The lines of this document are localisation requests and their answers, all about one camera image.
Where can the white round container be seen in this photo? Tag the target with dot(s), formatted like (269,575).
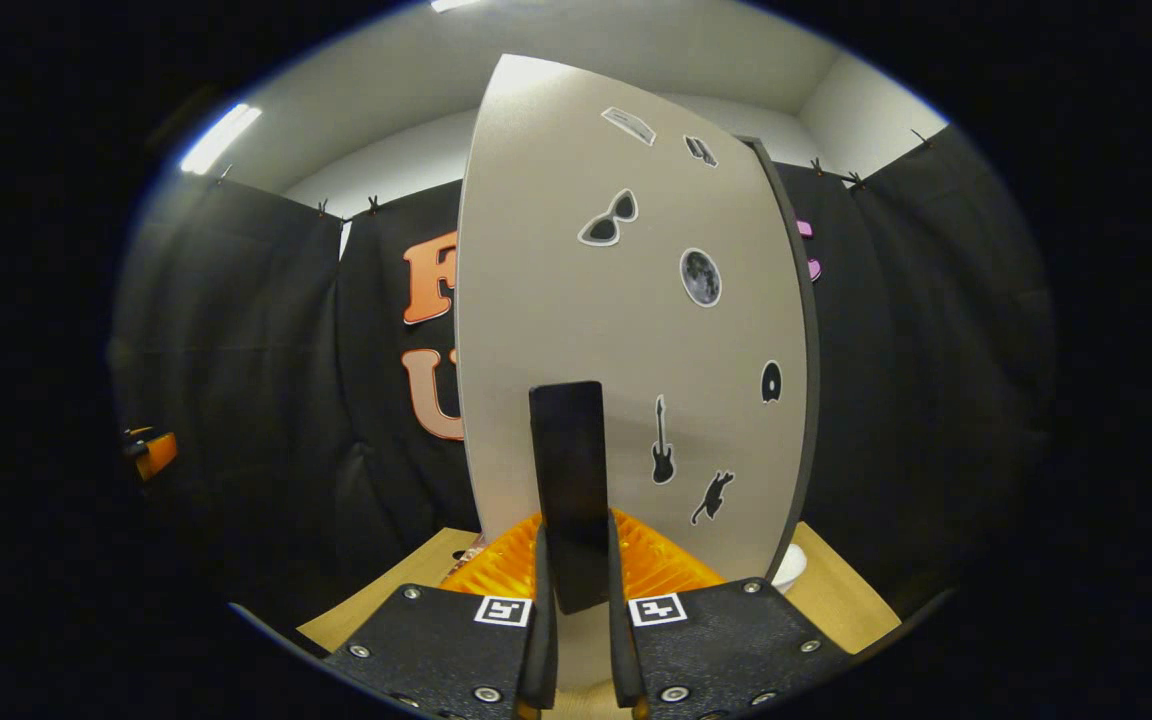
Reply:
(791,572)

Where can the row of small cloth clips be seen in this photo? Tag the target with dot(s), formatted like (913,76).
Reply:
(373,205)

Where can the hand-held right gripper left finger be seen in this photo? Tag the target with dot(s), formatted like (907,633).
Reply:
(541,650)

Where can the beige cabinet door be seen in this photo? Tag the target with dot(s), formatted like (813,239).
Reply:
(586,300)

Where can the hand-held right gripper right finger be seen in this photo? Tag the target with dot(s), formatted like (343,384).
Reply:
(624,650)

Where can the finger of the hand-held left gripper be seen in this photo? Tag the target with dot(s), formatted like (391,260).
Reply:
(156,456)

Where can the ceiling light panel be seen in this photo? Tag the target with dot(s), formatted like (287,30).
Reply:
(451,4)

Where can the black backdrop cloth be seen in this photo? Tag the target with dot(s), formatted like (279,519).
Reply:
(236,350)

